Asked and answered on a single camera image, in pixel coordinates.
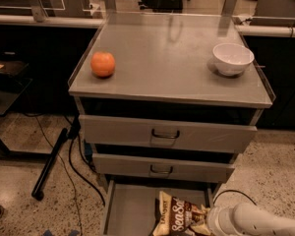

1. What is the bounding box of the brown sea salt chip bag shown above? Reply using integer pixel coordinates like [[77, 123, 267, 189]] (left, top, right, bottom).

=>
[[152, 191, 209, 236]]

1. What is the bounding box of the grey bottom drawer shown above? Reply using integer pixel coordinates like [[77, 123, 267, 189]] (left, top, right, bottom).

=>
[[99, 180, 213, 236]]

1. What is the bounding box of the black stand leg bar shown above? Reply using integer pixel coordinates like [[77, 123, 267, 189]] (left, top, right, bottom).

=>
[[31, 128, 68, 201]]

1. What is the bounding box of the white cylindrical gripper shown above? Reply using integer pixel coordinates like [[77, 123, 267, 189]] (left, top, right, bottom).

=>
[[190, 206, 236, 236]]

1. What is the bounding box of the white bowl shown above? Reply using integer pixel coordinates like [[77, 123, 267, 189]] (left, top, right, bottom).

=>
[[212, 43, 255, 76]]

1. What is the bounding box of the grey drawer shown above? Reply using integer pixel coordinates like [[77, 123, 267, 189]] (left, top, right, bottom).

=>
[[79, 115, 257, 153], [93, 153, 234, 183], [99, 180, 213, 236]]

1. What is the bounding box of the orange fruit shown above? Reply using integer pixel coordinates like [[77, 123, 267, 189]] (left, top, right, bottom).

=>
[[90, 52, 116, 78]]

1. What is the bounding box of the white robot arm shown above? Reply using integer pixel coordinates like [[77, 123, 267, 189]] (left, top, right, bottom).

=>
[[187, 203, 295, 236]]

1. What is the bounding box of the black floor cable loop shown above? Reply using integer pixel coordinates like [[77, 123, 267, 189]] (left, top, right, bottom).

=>
[[213, 189, 258, 207]]

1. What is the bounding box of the grey middle drawer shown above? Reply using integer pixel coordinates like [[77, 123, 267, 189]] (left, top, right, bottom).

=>
[[93, 153, 234, 183]]

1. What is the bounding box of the grey drawer cabinet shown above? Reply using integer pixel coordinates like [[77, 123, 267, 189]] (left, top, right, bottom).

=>
[[69, 13, 274, 190]]

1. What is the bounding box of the black cable on floor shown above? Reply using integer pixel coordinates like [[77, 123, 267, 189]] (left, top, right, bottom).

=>
[[67, 115, 106, 207]]

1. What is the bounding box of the black side table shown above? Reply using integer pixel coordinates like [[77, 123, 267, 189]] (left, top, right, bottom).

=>
[[0, 52, 31, 160]]

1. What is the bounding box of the grey top drawer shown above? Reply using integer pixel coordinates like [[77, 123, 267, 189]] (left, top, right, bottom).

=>
[[79, 115, 257, 153]]

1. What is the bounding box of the white counter rail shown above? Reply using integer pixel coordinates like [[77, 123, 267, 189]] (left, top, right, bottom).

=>
[[0, 15, 104, 29]]

